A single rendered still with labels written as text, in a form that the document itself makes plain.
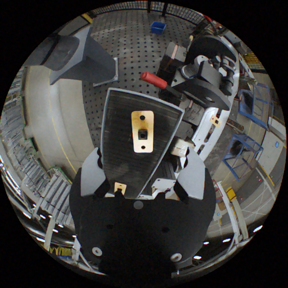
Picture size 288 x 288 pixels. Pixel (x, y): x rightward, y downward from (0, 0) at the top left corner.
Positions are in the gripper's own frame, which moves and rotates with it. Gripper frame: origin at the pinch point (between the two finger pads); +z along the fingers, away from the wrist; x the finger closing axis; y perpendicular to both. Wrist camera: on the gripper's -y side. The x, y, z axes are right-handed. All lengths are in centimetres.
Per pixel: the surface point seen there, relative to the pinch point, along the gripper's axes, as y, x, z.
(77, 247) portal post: 277, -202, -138
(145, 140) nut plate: 1.3, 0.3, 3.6
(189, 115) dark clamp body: -2.7, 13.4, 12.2
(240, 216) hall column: 439, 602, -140
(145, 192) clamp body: 46.5, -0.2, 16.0
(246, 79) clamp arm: -34, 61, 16
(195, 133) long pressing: 6.0, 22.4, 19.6
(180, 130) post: 1.5, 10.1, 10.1
